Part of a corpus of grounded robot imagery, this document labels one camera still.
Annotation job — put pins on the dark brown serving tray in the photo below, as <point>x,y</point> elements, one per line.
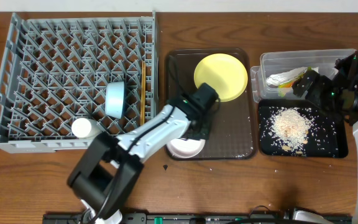
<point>234,129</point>

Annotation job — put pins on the yellow round plate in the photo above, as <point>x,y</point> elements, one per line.
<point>226,74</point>

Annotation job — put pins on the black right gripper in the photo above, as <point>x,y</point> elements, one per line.
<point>321,83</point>

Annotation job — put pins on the white cup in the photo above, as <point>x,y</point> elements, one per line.
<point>84,128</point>

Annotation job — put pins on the green snack wrapper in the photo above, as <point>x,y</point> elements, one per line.
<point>287,79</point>

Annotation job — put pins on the light blue bowl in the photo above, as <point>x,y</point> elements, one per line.
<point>114,100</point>

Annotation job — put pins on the white pink bowl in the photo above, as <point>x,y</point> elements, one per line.
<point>185,148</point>

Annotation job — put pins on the grey plastic dish rack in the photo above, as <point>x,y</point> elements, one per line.
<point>54,71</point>

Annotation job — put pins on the black rail at table edge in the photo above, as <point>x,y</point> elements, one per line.
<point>144,218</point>

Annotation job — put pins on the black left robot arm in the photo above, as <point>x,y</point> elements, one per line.
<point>107,172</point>

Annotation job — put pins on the white napkin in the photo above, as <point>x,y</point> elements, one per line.
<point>329,72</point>

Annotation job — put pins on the black waste tray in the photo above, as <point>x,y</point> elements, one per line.
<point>322,137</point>

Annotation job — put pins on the clear plastic waste bin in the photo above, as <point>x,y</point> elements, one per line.
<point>264,78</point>

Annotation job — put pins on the pile of rice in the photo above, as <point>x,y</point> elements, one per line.
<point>291,127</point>

